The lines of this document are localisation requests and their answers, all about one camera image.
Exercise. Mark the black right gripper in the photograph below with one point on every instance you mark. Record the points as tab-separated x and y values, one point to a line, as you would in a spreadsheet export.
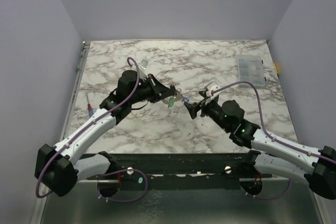
203	106

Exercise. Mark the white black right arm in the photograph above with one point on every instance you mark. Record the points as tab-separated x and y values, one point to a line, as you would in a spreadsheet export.
274	155

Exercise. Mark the green key tag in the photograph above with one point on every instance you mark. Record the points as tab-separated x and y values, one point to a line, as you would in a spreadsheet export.
171	102

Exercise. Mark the blue red screwdriver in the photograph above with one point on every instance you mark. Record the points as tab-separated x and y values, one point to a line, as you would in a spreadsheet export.
89	107

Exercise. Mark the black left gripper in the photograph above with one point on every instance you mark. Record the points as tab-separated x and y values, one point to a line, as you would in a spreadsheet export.
158	89

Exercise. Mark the aluminium side rail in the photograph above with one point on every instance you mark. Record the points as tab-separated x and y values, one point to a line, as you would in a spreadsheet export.
79	73

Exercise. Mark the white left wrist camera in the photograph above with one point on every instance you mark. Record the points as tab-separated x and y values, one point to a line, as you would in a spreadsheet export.
142	69

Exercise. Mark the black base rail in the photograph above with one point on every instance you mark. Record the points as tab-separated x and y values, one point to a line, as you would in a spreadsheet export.
176	171

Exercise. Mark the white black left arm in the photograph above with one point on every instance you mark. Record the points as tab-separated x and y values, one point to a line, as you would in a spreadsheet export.
61	166

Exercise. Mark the clear plastic organizer box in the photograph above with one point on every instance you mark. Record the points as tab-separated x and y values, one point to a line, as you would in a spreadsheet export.
251	69

